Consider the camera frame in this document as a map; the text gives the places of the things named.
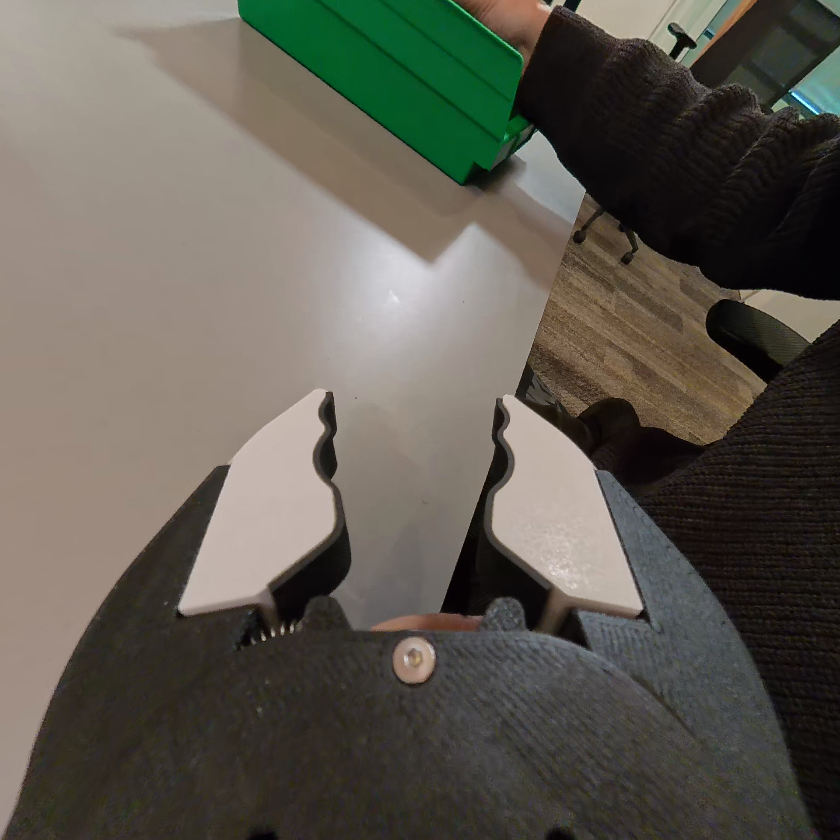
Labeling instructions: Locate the person's black clothing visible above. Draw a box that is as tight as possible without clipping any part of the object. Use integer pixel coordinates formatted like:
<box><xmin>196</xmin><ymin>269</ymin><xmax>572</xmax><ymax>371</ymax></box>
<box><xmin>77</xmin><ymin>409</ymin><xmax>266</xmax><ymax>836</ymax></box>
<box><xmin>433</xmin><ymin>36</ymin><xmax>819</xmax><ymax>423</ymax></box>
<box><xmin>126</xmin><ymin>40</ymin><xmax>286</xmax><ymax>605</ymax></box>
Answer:
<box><xmin>591</xmin><ymin>322</ymin><xmax>840</xmax><ymax>840</ymax></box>

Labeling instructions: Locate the person's right forearm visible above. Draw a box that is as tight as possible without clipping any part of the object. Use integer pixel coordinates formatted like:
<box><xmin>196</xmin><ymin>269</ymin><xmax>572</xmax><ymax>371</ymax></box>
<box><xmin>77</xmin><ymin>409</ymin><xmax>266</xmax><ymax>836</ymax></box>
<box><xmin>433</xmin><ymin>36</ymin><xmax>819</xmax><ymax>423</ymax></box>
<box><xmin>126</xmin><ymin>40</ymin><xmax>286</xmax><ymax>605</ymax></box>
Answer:
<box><xmin>515</xmin><ymin>7</ymin><xmax>840</xmax><ymax>301</ymax></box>

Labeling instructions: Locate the person's left hand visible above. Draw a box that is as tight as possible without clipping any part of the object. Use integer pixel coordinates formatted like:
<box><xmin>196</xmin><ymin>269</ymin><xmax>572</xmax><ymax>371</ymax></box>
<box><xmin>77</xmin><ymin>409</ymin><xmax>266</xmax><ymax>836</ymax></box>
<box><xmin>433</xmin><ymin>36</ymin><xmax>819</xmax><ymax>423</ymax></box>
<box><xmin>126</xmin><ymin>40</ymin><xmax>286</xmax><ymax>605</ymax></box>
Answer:
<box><xmin>369</xmin><ymin>612</ymin><xmax>484</xmax><ymax>635</ymax></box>

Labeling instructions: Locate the grey desk with wooden edge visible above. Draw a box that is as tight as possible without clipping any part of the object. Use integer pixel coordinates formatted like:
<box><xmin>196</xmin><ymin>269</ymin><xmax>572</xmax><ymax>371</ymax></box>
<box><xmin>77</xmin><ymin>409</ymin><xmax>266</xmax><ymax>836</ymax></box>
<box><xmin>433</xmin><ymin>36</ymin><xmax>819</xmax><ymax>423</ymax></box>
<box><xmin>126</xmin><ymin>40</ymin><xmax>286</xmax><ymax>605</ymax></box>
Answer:
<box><xmin>0</xmin><ymin>0</ymin><xmax>586</xmax><ymax>795</ymax></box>

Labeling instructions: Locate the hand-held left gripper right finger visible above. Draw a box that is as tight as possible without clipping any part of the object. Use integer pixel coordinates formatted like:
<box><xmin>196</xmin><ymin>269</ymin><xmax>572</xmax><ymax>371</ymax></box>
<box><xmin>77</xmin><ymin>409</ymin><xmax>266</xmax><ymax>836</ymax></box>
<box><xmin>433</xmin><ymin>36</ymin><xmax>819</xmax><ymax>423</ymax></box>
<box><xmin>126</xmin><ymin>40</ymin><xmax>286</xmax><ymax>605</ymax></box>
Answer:
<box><xmin>476</xmin><ymin>395</ymin><xmax>646</xmax><ymax>636</ymax></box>

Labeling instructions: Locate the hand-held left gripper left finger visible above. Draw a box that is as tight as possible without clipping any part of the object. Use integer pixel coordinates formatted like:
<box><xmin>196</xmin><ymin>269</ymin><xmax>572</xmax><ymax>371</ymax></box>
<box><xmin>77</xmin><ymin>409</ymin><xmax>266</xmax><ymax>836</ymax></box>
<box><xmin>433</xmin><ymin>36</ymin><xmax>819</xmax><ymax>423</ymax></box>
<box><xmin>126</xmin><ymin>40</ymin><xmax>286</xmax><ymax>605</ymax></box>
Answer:
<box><xmin>177</xmin><ymin>389</ymin><xmax>353</xmax><ymax>636</ymax></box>

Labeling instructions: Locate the person's right hand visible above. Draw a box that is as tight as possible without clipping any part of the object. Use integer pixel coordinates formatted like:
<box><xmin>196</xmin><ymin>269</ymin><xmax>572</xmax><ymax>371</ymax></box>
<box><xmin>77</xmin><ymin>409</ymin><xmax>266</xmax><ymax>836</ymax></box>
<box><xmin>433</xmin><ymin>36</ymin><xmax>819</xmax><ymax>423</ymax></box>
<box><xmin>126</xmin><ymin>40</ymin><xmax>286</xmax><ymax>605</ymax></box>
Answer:
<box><xmin>459</xmin><ymin>0</ymin><xmax>553</xmax><ymax>61</ymax></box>

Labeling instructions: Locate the green plastic bin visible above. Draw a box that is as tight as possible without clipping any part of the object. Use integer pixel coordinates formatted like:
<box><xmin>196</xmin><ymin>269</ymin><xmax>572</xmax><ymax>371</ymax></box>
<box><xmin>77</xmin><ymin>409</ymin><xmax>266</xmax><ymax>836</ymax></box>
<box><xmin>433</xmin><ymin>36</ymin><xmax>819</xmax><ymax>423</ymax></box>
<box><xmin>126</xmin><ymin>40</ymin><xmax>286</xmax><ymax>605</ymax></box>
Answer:
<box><xmin>238</xmin><ymin>0</ymin><xmax>535</xmax><ymax>186</ymax></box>

